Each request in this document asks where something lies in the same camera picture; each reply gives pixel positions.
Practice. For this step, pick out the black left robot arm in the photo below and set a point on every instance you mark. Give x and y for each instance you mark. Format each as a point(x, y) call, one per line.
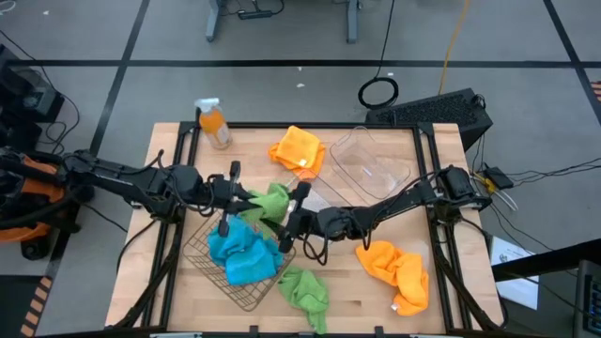
point(131, 180)

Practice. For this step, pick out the white paper sheet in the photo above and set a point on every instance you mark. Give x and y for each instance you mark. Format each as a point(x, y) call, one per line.
point(521, 293)

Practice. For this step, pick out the clear plastic bin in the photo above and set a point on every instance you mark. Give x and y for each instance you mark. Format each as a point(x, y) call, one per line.
point(371, 173)
point(324, 197)

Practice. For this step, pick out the orange liquid spray bottle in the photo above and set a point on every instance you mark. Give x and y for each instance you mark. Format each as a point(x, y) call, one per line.
point(215, 129)

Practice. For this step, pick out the silver aluminium rail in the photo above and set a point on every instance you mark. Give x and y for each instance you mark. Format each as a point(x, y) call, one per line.
point(176, 335)
point(434, 336)

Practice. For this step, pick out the orange microfiber towel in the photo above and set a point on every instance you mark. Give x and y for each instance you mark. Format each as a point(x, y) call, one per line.
point(298, 148)
point(399, 277)

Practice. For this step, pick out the green microfiber towel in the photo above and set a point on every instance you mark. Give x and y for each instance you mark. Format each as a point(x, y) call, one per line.
point(305, 296)
point(270, 204)

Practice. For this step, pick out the orange and black vacuum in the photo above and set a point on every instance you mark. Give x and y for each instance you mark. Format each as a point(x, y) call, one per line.
point(40, 188)

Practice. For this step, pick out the black power strip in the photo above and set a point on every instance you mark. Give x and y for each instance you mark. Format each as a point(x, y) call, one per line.
point(256, 14)

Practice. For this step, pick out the silver metal bracket plate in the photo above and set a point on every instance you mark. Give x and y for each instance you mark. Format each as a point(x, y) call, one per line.
point(136, 203)

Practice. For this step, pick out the gray desk leg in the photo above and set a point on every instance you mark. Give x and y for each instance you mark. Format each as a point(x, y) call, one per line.
point(213, 21)
point(352, 21)

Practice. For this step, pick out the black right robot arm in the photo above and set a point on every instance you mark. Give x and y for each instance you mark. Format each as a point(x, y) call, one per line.
point(399, 206)

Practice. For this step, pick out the blue microfiber towel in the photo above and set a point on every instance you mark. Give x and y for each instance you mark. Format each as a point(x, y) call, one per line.
point(225, 244)
point(253, 267)

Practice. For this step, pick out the black equipment stack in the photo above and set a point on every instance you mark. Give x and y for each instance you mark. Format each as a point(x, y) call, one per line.
point(28, 98)

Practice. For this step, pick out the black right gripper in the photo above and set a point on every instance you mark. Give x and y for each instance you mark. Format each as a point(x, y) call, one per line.
point(328, 223)

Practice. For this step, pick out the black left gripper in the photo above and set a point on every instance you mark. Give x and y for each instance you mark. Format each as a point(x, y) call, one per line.
point(220, 195)

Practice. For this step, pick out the gray device with blue buttons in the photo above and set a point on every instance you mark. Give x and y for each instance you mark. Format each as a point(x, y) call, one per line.
point(587, 300)

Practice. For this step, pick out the black perforated computer case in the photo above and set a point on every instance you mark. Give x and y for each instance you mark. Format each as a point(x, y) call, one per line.
point(436, 110)

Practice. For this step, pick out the black power adapter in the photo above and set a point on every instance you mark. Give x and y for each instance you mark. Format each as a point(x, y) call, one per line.
point(498, 177)

